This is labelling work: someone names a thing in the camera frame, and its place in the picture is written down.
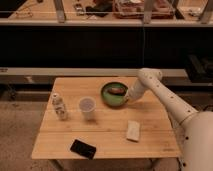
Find green ceramic bowl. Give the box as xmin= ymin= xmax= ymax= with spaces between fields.
xmin=101 ymin=82 xmax=128 ymax=107

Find black device on shelf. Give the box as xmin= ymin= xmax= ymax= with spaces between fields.
xmin=86 ymin=4 xmax=112 ymax=17

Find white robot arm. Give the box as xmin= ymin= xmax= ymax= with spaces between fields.
xmin=126 ymin=68 xmax=213 ymax=171

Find small white bottle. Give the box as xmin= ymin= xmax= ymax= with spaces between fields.
xmin=52 ymin=93 xmax=68 ymax=121

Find red tray on shelf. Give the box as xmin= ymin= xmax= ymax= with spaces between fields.
xmin=113 ymin=0 xmax=175 ymax=19

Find translucent plastic cup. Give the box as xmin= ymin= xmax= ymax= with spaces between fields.
xmin=79 ymin=97 xmax=96 ymax=120

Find brown food in bowl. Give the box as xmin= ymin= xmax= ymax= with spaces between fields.
xmin=108 ymin=87 xmax=125 ymax=95

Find folded beige cloth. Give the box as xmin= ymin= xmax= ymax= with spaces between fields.
xmin=126 ymin=120 xmax=140 ymax=142

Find eyeglasses on shelf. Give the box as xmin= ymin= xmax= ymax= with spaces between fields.
xmin=15 ymin=10 xmax=33 ymax=19

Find black smartphone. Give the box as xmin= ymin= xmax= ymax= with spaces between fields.
xmin=70 ymin=139 xmax=96 ymax=159

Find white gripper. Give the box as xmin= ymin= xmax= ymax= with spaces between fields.
xmin=126 ymin=80 xmax=147 ymax=101

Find wooden folding table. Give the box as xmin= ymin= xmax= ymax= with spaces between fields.
xmin=30 ymin=76 xmax=182 ymax=171

